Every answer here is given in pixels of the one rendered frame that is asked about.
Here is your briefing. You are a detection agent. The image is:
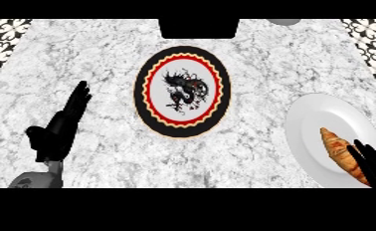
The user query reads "black-rimmed dragon plate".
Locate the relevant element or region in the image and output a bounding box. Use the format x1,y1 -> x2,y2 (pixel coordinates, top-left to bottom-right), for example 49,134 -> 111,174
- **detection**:
133,45 -> 232,139

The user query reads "golden brown croissant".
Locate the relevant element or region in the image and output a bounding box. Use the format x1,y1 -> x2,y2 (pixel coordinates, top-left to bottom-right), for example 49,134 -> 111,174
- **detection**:
319,126 -> 372,187

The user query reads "grey round object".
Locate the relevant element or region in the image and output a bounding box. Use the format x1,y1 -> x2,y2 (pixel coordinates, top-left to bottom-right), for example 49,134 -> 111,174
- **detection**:
266,18 -> 303,27

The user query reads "black box appliance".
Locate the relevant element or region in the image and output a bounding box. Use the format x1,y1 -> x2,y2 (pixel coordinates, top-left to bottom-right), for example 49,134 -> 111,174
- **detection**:
158,18 -> 241,40

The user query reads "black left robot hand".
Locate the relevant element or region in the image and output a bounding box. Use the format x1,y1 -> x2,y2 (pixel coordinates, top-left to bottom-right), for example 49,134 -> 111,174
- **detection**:
25,80 -> 95,163

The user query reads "plain white plate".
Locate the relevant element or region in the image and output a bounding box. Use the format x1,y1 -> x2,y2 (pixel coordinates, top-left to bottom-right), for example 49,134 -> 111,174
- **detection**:
285,93 -> 376,189

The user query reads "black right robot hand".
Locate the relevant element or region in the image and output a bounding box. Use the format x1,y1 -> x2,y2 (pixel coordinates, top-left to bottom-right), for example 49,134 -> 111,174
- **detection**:
345,138 -> 376,189

